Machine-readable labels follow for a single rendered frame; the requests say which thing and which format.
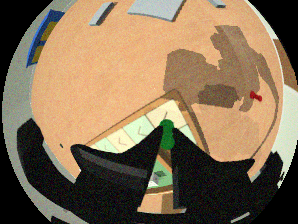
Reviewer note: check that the red pawn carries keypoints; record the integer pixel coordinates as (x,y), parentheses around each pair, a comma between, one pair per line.
(253,96)

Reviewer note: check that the green game pawn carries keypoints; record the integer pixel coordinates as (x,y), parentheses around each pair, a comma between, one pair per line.
(167,140)

